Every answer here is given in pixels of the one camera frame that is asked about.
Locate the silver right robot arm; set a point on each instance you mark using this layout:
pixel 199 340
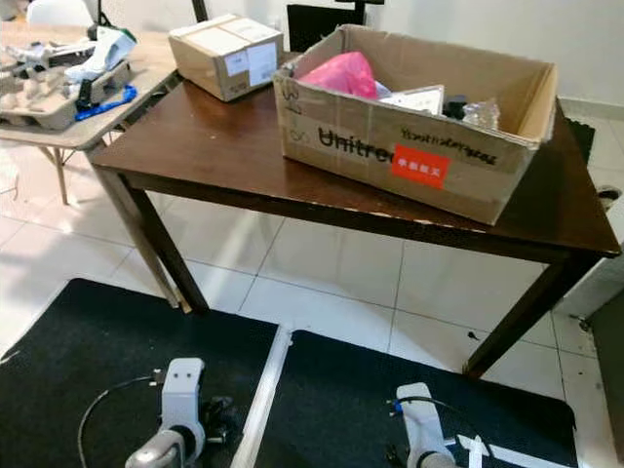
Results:
pixel 444 462

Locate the black floor mat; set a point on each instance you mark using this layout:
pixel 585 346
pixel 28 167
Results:
pixel 78 351
pixel 351 390

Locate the dark grey panel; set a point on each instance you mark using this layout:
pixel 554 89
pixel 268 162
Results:
pixel 609 390

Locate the dark brown wooden table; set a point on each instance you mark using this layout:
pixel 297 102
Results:
pixel 253 146

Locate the large open cardboard box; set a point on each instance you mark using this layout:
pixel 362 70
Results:
pixel 390 146

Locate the light wooden table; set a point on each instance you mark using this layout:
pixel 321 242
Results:
pixel 151 78

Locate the crumpled clear plastic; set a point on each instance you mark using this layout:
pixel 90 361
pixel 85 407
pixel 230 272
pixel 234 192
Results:
pixel 483 114

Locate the small black object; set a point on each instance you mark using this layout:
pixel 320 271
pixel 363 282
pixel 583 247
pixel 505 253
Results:
pixel 454 105

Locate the white paper sheet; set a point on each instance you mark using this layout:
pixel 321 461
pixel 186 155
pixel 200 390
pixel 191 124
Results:
pixel 414 99

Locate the moulded pulp packaging tray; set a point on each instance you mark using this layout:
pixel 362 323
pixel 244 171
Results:
pixel 49 102

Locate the pink plastic bag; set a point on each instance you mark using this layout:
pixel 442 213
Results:
pixel 341 75

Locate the small labelled cardboard box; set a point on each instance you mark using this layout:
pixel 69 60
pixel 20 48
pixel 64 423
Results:
pixel 224 54

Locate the black flat panel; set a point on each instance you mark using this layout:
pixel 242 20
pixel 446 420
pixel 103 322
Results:
pixel 322 24

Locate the black stand pole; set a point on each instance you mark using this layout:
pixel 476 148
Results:
pixel 202 8

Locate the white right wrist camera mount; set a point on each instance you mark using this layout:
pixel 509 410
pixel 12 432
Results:
pixel 421 424

